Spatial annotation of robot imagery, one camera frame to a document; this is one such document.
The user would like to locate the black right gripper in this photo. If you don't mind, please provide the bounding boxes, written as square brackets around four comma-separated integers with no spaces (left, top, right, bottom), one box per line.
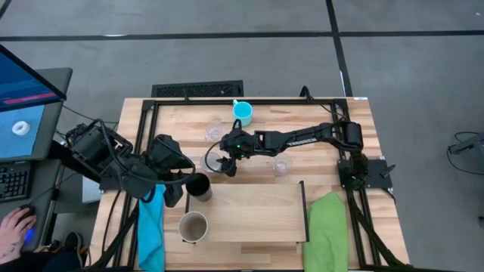
[219,128,262,178]

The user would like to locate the clear glass mug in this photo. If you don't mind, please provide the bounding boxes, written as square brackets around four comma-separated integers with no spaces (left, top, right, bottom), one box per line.
[199,151,225,175]
[204,122,225,143]
[269,152,293,176]

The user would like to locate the tall black cup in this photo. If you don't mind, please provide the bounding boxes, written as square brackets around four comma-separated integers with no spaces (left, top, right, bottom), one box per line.
[185,172,213,202]

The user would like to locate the tall cream ceramic cup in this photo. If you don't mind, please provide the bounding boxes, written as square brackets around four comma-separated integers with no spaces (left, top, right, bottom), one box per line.
[178,210,209,243]

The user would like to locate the blue cloth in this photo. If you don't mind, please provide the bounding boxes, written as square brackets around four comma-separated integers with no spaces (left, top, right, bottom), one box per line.
[137,184,168,272]

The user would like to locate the teal ceramic mug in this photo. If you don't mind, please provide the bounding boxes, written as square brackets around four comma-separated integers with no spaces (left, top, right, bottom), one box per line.
[231,99,254,128]

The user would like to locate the black floor vent grille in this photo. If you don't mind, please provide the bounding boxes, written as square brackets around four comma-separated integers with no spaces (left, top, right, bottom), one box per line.
[150,79,245,98]

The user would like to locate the person's shoe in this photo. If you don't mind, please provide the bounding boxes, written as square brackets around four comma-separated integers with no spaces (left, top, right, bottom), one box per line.
[63,231,85,261]

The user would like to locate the green cloth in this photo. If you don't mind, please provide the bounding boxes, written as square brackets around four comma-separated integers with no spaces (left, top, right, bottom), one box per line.
[301,191,351,272]

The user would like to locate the grey desk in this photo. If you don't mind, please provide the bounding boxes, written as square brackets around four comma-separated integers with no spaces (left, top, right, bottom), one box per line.
[0,157,64,252]

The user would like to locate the black computer mouse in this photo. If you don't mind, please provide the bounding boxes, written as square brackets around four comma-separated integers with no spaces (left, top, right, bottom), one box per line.
[18,203,39,252]

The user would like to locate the black keyboard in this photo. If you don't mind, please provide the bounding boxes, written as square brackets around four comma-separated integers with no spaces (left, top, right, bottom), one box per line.
[0,161,32,202]

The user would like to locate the person's hand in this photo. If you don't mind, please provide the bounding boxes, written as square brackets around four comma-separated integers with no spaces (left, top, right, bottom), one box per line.
[0,207,38,265]

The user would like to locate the computer monitor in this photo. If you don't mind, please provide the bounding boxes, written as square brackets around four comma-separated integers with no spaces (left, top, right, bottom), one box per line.
[0,44,73,162]

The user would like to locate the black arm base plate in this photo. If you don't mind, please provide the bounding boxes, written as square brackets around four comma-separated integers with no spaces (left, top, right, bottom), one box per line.
[337,153,396,190]

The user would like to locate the black floor stand with cable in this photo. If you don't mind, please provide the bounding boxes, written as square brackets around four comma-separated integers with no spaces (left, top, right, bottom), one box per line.
[446,131,484,177]

